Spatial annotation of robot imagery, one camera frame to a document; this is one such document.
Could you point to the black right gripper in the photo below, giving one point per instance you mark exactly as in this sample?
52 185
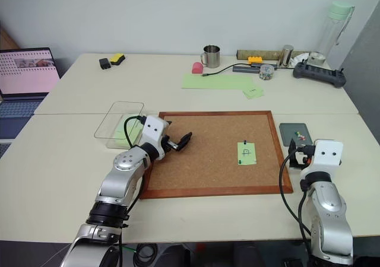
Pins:
305 155

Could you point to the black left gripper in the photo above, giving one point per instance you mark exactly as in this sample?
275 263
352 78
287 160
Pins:
169 144

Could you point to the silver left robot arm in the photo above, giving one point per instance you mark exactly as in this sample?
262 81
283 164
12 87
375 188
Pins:
118 187

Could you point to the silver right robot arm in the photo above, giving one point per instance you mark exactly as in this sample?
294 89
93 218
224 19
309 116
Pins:
329 213

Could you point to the wood framed cork board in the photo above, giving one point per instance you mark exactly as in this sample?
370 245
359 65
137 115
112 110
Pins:
207 160

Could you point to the green paper note with drawing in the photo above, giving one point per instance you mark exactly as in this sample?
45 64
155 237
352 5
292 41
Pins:
248 155

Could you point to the small clear pin container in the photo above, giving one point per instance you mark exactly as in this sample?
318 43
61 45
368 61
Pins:
266 72

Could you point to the black and yellow device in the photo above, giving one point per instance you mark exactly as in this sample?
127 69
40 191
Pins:
117 58

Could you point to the dark grey tray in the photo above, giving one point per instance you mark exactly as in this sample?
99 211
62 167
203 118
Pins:
289 132

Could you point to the stack of light green sheets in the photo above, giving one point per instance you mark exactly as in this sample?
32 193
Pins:
121 132

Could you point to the clear plastic box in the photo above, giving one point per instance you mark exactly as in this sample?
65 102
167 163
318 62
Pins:
118 121

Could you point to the large green paper sheet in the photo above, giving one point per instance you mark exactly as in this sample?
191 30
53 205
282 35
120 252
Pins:
213 81

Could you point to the pink rounded block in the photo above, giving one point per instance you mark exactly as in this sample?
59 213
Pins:
197 67

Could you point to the stainless steel mug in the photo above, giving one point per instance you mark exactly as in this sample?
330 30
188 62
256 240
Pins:
212 56

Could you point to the grey usb hub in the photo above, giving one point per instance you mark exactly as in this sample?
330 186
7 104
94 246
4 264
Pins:
245 69

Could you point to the white crumpled cloth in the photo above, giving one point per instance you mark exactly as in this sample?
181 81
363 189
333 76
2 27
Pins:
298 60

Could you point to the black rectangular block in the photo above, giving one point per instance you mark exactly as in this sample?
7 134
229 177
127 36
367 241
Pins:
104 63

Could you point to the clear tape roll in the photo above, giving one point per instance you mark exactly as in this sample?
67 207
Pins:
316 58

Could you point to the silver metal cylinder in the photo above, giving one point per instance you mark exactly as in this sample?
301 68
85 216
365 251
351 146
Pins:
286 55

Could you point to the yellow toy brick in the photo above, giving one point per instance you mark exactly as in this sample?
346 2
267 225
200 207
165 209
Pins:
255 60

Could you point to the grey partition panel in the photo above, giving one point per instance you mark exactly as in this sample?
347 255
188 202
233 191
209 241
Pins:
365 65

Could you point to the clear bottle with green lid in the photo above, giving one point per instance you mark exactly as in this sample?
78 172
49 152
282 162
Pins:
334 32

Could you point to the open laptop with pink screen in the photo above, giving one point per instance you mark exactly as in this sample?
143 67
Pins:
23 77

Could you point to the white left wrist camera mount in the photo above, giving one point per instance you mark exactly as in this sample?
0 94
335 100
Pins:
153 130

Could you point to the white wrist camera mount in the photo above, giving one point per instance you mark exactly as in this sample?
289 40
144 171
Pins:
153 130
325 157

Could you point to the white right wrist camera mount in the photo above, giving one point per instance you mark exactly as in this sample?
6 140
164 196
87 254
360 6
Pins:
325 157

